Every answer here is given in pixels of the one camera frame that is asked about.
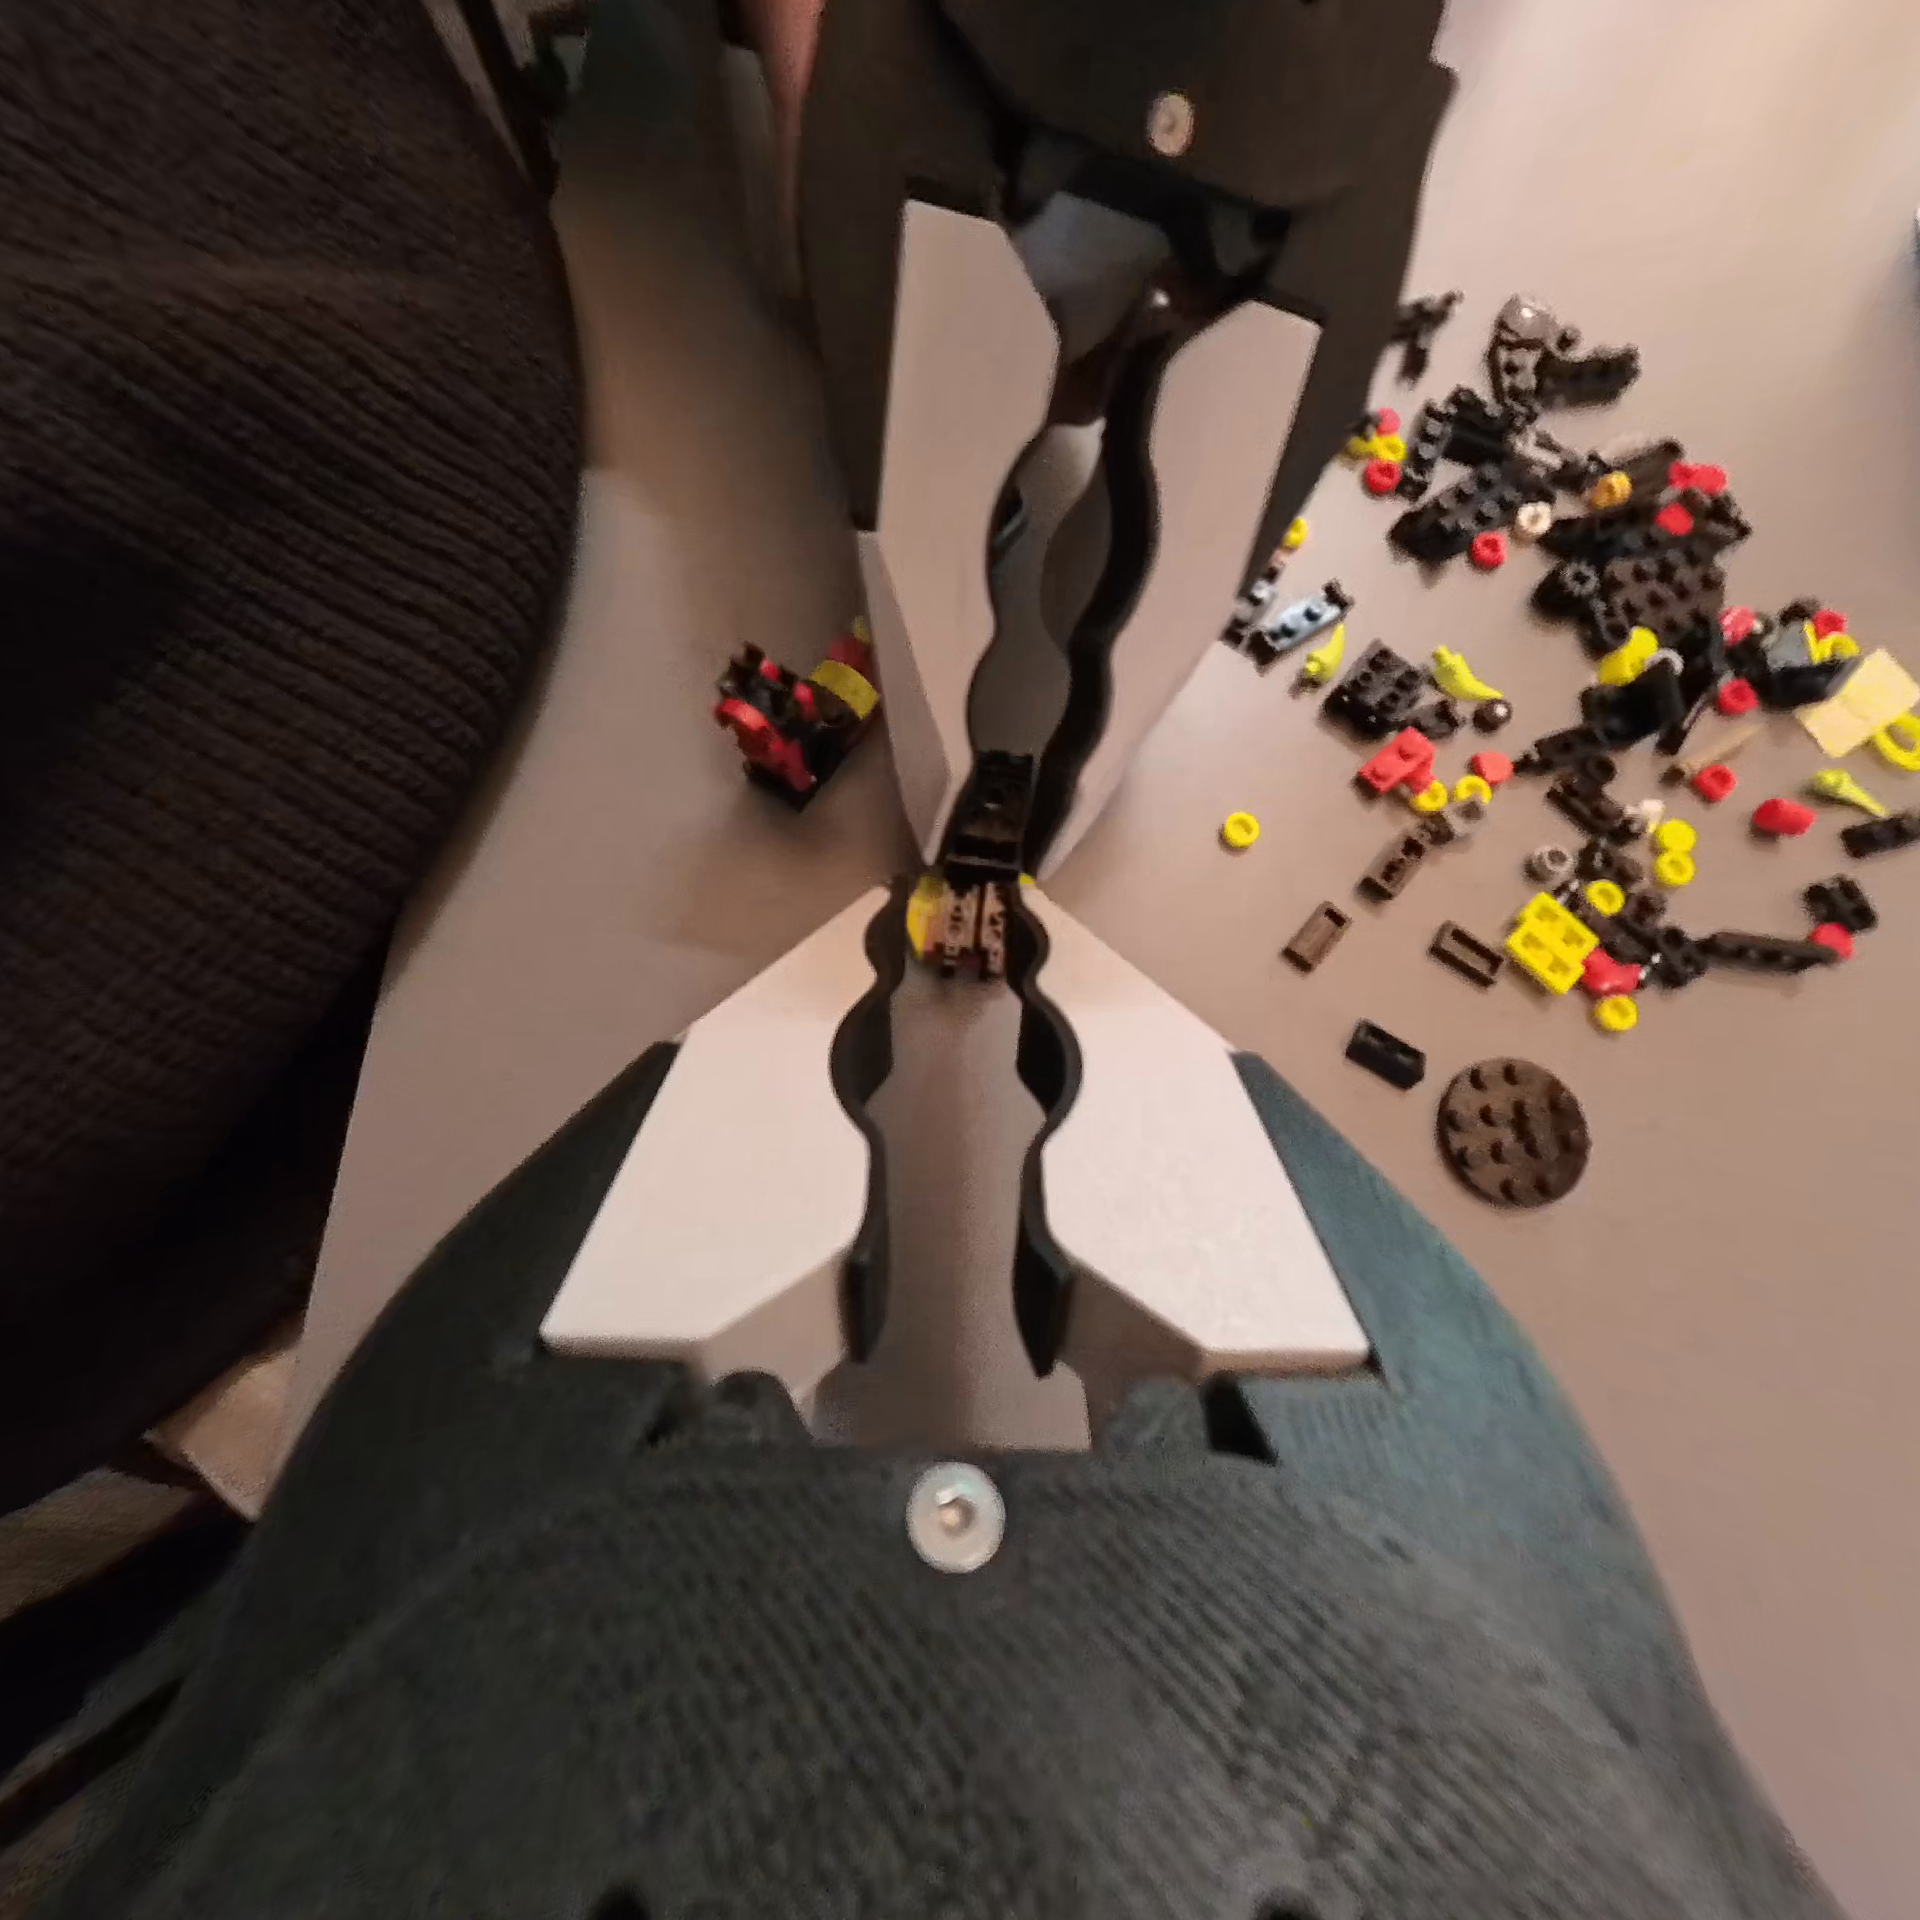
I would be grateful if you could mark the pile of lego pieces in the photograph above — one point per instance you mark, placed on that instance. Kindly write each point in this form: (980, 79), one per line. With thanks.
(1552, 938)

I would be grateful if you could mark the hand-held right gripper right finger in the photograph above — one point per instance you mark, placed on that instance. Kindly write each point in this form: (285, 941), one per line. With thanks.
(1184, 1215)

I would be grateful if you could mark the black round lego plate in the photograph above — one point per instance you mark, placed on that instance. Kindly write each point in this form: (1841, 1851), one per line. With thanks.
(1514, 1133)

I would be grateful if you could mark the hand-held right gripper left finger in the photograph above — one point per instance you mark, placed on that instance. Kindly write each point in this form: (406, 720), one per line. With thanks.
(720, 1201)

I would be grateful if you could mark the yellow and red lego assembly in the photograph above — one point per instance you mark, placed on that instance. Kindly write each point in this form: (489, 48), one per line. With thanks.
(983, 818)

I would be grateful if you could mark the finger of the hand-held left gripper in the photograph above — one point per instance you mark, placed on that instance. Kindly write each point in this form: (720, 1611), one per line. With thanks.
(945, 421)
(1214, 450)

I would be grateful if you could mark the long black red lego assembly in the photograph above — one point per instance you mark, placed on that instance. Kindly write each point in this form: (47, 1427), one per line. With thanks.
(780, 735)

